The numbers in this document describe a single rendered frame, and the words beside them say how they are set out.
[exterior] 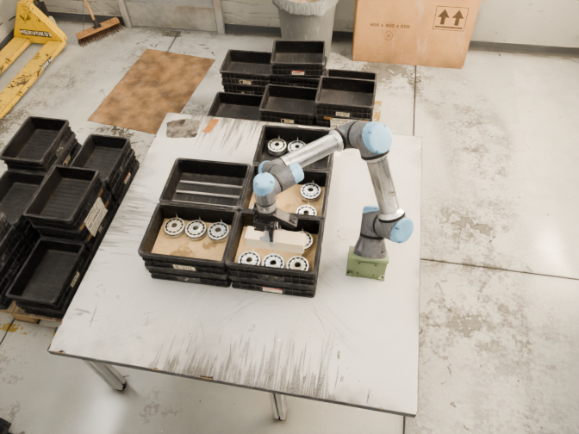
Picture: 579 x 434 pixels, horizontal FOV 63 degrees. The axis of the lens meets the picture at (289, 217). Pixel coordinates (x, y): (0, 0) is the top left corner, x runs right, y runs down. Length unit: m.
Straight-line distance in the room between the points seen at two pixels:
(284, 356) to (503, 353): 1.44
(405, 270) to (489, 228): 1.29
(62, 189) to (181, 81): 1.82
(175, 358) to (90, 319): 0.46
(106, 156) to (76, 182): 0.36
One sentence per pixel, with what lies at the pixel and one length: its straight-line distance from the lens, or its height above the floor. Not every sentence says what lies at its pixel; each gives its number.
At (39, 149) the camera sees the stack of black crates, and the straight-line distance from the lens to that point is 3.59.
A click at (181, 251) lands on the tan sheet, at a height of 0.83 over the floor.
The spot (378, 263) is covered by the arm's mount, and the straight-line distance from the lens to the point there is 2.17.
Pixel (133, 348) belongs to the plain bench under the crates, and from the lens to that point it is 2.24.
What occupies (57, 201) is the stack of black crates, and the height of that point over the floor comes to 0.49.
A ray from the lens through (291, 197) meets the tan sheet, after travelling 2.38.
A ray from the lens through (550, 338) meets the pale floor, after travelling 3.21.
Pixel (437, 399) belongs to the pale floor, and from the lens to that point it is 2.86.
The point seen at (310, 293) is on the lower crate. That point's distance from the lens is 2.18.
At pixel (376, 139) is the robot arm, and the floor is 1.41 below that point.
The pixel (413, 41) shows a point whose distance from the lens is 4.67.
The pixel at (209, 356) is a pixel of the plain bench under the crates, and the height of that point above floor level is 0.70.
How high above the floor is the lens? 2.66
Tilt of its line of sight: 53 degrees down
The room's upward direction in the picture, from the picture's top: 3 degrees counter-clockwise
